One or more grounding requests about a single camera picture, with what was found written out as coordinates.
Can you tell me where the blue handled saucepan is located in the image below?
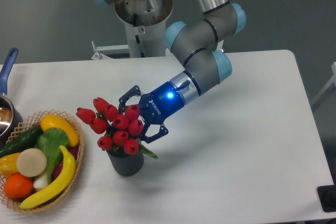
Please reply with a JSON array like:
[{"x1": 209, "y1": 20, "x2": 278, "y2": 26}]
[{"x1": 1, "y1": 48, "x2": 23, "y2": 149}]

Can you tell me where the dark grey ribbed vase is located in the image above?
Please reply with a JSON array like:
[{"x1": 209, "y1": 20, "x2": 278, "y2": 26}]
[{"x1": 106, "y1": 147, "x2": 144, "y2": 177}]

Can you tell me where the green bok choy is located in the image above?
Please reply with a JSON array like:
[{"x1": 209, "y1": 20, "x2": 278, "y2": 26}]
[{"x1": 33, "y1": 127, "x2": 69, "y2": 191}]

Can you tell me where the yellow banana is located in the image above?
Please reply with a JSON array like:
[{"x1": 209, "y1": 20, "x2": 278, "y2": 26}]
[{"x1": 19, "y1": 145, "x2": 76, "y2": 210}]

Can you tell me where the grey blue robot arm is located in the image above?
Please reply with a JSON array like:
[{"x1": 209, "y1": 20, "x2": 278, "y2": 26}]
[{"x1": 95, "y1": 0, "x2": 246, "y2": 143}]

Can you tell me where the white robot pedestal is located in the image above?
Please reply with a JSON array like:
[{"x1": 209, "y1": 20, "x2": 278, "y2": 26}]
[{"x1": 90, "y1": 0, "x2": 174, "y2": 61}]

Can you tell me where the red tulip bouquet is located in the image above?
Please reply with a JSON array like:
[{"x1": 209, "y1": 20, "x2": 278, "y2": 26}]
[{"x1": 76, "y1": 97, "x2": 157, "y2": 158}]

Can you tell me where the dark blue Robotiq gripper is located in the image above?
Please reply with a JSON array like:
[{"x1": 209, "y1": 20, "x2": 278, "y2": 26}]
[{"x1": 118, "y1": 81, "x2": 187, "y2": 143}]

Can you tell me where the yellow squash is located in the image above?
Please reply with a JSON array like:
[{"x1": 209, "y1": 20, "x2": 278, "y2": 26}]
[{"x1": 40, "y1": 114, "x2": 79, "y2": 147}]

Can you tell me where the woven wicker basket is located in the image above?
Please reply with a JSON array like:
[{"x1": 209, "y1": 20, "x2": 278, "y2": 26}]
[{"x1": 1, "y1": 110, "x2": 85, "y2": 214}]

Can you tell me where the white frame at right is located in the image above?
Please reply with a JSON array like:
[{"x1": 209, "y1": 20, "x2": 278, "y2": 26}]
[{"x1": 311, "y1": 62, "x2": 335, "y2": 112}]

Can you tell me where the yellow bell pepper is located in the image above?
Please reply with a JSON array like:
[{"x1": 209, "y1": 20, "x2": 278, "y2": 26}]
[{"x1": 1, "y1": 153, "x2": 20, "y2": 177}]

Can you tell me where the orange fruit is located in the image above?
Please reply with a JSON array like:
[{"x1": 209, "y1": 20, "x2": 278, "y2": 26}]
[{"x1": 4, "y1": 173, "x2": 33, "y2": 199}]

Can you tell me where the green cucumber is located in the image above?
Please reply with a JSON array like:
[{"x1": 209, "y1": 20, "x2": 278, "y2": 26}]
[{"x1": 1, "y1": 124, "x2": 43, "y2": 157}]

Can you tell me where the black box at edge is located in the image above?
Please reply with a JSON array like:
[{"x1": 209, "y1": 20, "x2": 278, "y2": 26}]
[{"x1": 317, "y1": 185, "x2": 335, "y2": 212}]

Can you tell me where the purple red vegetable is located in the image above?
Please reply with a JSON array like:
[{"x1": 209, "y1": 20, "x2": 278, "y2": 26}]
[{"x1": 53, "y1": 146, "x2": 78, "y2": 180}]

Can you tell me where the beige round disc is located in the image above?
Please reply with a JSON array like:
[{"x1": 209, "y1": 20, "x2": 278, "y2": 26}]
[{"x1": 16, "y1": 148, "x2": 47, "y2": 177}]

